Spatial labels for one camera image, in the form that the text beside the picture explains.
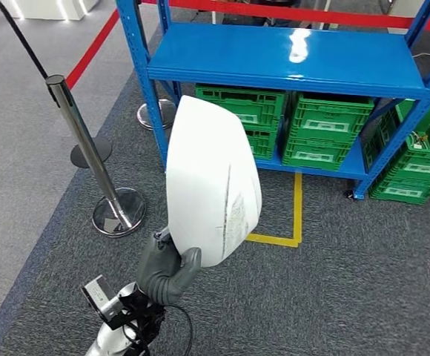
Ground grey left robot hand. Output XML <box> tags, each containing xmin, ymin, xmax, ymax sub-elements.
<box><xmin>137</xmin><ymin>228</ymin><xmax>202</xmax><ymax>306</ymax></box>

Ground white curved plastic part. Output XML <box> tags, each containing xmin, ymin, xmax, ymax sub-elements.
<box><xmin>165</xmin><ymin>94</ymin><xmax>263</xmax><ymax>268</ymax></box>

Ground blue metal shelf rack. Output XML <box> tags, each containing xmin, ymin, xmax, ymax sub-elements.
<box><xmin>115</xmin><ymin>0</ymin><xmax>430</xmax><ymax>201</ymax></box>

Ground black stanchion with round base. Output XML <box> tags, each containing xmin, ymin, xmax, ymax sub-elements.
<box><xmin>0</xmin><ymin>0</ymin><xmax>112</xmax><ymax>170</ymax></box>

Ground yellow floor tape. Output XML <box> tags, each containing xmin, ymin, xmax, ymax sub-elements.
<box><xmin>245</xmin><ymin>171</ymin><xmax>303</xmax><ymax>249</ymax></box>

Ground short red barrier belt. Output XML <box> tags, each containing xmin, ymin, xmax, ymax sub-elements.
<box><xmin>65</xmin><ymin>8</ymin><xmax>121</xmax><ymax>91</ymax></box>

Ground white lit cabinet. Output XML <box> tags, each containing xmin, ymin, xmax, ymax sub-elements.
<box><xmin>0</xmin><ymin>0</ymin><xmax>101</xmax><ymax>22</ymax></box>

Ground long red barrier belt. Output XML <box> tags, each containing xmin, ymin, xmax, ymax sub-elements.
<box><xmin>140</xmin><ymin>0</ymin><xmax>430</xmax><ymax>33</ymax></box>

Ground white partition panel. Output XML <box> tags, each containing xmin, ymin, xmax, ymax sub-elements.
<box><xmin>387</xmin><ymin>0</ymin><xmax>429</xmax><ymax>34</ymax></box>

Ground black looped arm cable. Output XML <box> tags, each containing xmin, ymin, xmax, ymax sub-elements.
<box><xmin>163</xmin><ymin>304</ymin><xmax>195</xmax><ymax>356</ymax></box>

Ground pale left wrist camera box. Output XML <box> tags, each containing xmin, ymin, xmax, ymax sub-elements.
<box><xmin>82</xmin><ymin>274</ymin><xmax>123</xmax><ymax>320</ymax></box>

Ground chrome stanchion post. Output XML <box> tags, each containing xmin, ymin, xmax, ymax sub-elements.
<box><xmin>45</xmin><ymin>74</ymin><xmax>147</xmax><ymax>238</ymax></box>
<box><xmin>137</xmin><ymin>0</ymin><xmax>177</xmax><ymax>131</ymax></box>

